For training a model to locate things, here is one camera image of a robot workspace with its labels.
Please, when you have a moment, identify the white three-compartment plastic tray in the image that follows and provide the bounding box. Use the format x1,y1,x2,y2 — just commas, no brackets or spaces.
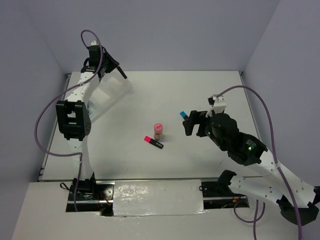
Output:
89,72,132,123

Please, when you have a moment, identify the orange highlighter marker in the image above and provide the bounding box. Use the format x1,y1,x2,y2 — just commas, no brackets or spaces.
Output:
117,65,128,79

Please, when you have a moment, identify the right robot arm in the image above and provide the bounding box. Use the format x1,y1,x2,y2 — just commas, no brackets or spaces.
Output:
182,110,320,226

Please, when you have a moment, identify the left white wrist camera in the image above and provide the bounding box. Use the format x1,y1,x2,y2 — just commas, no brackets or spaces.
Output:
88,40,100,48

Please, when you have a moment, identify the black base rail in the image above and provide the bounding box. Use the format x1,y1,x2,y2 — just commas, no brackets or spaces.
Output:
60,179,250,217

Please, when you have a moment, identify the blue paint jar with label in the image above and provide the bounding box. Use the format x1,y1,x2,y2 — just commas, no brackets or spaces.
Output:
87,100,96,123

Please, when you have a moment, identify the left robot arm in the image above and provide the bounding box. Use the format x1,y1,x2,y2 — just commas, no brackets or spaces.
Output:
55,40,119,200

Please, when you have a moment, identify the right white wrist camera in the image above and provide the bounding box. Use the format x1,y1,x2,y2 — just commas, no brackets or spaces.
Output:
205,94,227,118

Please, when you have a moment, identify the silver foil cover plate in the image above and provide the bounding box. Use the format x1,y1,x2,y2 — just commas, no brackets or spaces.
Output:
113,179,206,217

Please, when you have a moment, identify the blue highlighter marker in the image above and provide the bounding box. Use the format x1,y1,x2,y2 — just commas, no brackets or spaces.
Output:
180,111,189,120

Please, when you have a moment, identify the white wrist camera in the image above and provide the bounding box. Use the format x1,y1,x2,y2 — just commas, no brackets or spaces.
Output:
88,40,100,48
205,94,227,118

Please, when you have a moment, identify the pink glitter jar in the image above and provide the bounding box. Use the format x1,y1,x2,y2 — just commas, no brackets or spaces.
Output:
153,123,163,141

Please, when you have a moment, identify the pink highlighter marker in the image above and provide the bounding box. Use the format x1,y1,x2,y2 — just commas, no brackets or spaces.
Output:
144,136,164,149

